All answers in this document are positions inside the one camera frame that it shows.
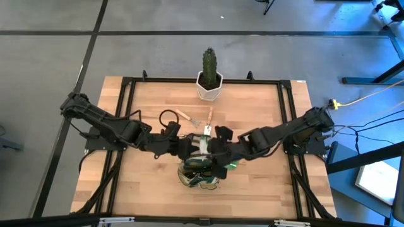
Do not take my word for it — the white faceted plant pot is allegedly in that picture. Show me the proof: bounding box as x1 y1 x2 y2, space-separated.
196 71 224 102

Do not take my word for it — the black diagonal rig beam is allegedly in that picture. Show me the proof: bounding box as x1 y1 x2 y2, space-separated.
326 142 404 175

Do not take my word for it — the black stand leg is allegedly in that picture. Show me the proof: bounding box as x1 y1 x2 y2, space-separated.
254 0 276 16

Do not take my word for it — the desk surface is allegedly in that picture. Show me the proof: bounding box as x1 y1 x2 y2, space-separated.
326 141 395 218

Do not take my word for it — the black rig crossbar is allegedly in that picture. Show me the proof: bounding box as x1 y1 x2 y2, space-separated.
0 212 404 227

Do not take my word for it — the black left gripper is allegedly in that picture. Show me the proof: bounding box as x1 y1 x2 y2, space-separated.
163 120 198 161

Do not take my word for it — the white flat panel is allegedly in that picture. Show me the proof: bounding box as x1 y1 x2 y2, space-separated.
355 160 400 206

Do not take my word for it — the black metal table frame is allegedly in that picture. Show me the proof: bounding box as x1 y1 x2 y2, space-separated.
71 69 338 221

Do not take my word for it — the yellow extension cord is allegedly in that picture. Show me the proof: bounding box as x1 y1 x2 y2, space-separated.
339 80 404 107

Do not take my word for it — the beige green-trimmed gardening bag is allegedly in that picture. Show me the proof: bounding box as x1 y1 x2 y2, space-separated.
177 134 222 190

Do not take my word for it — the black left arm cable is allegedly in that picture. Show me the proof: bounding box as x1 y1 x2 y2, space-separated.
158 109 181 129

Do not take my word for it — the hand rake wooden handle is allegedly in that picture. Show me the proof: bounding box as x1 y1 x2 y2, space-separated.
175 108 202 129

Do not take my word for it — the tall green cactus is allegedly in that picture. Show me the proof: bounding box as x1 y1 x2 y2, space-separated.
201 47 218 89

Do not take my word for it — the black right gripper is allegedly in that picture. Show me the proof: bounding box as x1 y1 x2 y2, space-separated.
206 125 246 180

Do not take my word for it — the green plastic spray bottle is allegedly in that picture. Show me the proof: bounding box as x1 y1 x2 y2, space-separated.
224 160 241 172

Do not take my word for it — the silver aluminium bracket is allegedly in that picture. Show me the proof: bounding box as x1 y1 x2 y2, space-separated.
99 216 135 225
273 219 312 227

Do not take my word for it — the office chair base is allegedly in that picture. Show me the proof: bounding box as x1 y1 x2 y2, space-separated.
374 0 404 36

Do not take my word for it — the black desk leg frame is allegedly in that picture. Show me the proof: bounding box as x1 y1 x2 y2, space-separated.
342 59 404 85

